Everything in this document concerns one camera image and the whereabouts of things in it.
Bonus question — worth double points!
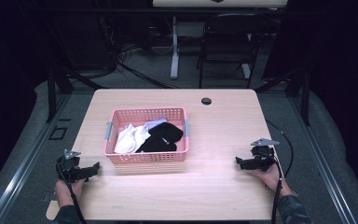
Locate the thin black cable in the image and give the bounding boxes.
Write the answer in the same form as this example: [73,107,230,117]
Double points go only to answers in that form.
[265,119,295,179]

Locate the pink plastic basket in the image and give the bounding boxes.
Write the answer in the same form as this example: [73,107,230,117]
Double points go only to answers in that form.
[103,106,190,165]

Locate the white desk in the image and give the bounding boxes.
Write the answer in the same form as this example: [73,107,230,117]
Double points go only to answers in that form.
[152,0,289,80]

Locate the black floor socket frame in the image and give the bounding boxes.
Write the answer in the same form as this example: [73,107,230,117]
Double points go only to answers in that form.
[48,125,69,142]

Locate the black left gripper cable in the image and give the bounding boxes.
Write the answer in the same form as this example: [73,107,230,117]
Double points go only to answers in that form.
[57,167,88,224]

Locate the black sock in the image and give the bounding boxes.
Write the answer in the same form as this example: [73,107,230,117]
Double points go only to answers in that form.
[148,121,185,145]
[135,137,178,154]

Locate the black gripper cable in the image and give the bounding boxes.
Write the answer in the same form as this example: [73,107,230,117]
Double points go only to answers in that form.
[268,153,284,224]
[57,167,88,224]

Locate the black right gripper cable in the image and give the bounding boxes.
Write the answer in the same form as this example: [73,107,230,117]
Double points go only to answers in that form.
[268,153,284,224]

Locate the person's left hand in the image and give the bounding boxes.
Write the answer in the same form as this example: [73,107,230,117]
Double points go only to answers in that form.
[54,179,87,208]

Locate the black metal stand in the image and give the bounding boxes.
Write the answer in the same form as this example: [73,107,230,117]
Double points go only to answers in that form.
[255,60,312,127]
[44,63,106,124]

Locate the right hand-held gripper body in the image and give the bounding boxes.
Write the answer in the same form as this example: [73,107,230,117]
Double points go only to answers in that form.
[250,137,281,173]

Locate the aluminium floor rail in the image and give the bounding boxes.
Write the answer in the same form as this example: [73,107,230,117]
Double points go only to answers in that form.
[0,92,73,224]
[287,92,358,224]

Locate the person's right hand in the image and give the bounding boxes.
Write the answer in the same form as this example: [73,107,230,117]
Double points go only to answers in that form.
[250,162,293,198]

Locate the black folding chair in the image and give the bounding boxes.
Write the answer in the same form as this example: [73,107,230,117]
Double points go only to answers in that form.
[196,12,270,90]

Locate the light purple sock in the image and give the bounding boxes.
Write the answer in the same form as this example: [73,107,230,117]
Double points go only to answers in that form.
[144,118,169,132]

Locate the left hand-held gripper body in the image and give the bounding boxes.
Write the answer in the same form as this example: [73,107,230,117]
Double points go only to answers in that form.
[55,148,87,184]

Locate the white sock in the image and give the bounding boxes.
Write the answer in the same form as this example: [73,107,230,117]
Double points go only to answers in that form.
[114,123,152,155]

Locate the black floor cables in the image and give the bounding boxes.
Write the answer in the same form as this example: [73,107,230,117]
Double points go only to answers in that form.
[116,41,181,91]

